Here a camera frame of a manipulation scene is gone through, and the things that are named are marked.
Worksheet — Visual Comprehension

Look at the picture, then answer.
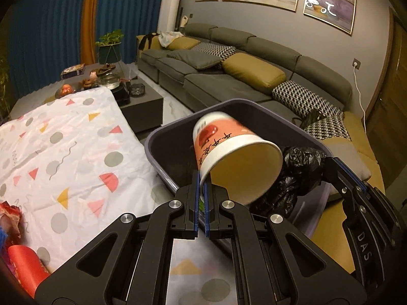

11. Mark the black tea stove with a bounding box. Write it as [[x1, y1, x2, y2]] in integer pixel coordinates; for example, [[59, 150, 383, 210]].
[[110, 83, 132, 104]]

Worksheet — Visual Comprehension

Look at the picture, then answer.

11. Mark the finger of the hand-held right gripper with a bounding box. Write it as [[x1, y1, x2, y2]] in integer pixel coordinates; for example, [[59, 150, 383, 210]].
[[321, 161, 366, 204], [331, 156, 369, 185]]

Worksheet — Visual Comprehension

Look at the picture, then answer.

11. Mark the mustard sofa seat pad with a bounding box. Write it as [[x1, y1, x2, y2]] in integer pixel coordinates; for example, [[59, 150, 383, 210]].
[[310, 111, 385, 274]]

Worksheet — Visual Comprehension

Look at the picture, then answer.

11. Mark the white charging cable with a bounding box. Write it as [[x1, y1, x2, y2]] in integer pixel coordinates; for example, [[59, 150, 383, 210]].
[[354, 68, 368, 126]]

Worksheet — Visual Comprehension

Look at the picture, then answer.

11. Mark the white standing air conditioner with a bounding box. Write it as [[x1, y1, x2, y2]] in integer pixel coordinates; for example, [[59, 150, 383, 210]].
[[157, 0, 182, 34]]

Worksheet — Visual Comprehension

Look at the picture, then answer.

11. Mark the grey sofa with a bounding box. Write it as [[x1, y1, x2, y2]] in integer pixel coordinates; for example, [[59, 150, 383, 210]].
[[136, 22, 387, 197]]

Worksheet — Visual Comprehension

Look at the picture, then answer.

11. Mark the white cloth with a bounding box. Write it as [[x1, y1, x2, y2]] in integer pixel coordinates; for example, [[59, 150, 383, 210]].
[[158, 32, 185, 47]]

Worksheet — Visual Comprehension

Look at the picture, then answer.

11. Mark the red cylindrical packet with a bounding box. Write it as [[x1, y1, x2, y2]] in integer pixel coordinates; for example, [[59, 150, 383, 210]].
[[8, 245, 51, 302]]

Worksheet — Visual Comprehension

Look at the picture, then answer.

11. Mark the big mustard cushion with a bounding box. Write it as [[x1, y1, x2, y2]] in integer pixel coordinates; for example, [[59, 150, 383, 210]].
[[222, 52, 287, 86]]

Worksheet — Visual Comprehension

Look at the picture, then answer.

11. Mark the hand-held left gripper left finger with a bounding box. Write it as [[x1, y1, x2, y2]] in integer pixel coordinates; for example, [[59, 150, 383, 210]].
[[34, 171, 201, 305]]

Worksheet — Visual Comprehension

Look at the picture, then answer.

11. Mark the wooden door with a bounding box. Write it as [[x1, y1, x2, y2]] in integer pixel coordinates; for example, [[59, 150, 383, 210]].
[[366, 6, 407, 153]]

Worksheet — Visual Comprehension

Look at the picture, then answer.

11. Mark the orange curtain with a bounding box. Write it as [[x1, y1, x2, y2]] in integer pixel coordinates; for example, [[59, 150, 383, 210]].
[[82, 0, 102, 66]]

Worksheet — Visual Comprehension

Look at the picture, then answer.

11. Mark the red snack wrapper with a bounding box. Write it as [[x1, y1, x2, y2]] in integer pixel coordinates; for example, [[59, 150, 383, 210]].
[[0, 202, 26, 251]]

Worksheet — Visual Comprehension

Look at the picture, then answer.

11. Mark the flat printed box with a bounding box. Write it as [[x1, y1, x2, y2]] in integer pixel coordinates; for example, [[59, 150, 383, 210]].
[[61, 64, 86, 79]]

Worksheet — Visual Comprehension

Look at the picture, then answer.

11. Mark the black garment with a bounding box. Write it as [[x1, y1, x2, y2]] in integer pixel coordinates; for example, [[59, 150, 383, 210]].
[[138, 34, 159, 51]]

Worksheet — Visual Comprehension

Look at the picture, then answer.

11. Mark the potted plant dark pot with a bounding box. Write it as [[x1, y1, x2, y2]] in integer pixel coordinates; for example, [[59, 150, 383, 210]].
[[95, 29, 124, 66]]

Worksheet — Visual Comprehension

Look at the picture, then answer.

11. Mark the glass teapot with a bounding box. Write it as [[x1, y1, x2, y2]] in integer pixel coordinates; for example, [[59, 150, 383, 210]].
[[100, 68, 123, 88]]

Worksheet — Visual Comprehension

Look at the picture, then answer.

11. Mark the black white patterned cushion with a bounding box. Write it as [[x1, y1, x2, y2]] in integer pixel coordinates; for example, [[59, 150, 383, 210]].
[[272, 81, 344, 119], [194, 42, 237, 61], [303, 114, 352, 140]]

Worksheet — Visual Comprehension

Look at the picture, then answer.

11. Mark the grey cushion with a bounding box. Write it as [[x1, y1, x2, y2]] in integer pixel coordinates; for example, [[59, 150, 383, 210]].
[[167, 50, 221, 70], [321, 136, 372, 181]]

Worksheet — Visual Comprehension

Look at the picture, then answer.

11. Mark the black plastic bag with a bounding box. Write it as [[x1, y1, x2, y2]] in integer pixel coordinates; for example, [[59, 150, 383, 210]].
[[250, 146, 328, 220]]

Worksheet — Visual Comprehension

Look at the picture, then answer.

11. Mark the small mustard cushion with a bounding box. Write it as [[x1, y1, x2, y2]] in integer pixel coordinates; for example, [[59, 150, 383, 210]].
[[167, 36, 201, 51]]

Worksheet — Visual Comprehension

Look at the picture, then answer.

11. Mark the white red printed paper cup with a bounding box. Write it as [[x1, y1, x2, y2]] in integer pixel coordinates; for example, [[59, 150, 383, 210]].
[[192, 111, 283, 204]]

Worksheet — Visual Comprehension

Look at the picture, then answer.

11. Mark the framed painting with glare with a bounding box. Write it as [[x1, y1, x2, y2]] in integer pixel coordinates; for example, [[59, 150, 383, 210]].
[[303, 0, 357, 35]]

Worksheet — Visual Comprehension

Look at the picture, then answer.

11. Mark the grey coffee table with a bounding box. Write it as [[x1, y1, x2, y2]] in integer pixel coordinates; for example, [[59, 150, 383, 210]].
[[9, 63, 164, 134]]

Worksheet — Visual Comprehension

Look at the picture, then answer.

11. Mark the printed white tablecloth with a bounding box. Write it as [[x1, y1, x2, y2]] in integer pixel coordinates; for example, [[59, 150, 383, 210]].
[[0, 86, 237, 305]]

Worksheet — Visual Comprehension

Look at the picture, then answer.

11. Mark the dark grey plastic bin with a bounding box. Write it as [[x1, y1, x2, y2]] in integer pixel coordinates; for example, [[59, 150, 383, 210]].
[[144, 98, 334, 258]]

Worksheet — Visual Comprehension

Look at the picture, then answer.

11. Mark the black handbag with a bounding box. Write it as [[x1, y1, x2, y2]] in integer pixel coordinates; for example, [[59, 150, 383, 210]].
[[291, 108, 325, 131]]

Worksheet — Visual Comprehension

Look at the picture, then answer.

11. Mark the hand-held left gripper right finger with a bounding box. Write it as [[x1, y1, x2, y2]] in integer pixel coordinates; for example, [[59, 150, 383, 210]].
[[203, 181, 368, 305]]

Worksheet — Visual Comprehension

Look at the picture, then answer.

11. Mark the blue curtain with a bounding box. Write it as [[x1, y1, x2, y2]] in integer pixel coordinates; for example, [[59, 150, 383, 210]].
[[0, 0, 93, 99], [97, 0, 169, 64]]

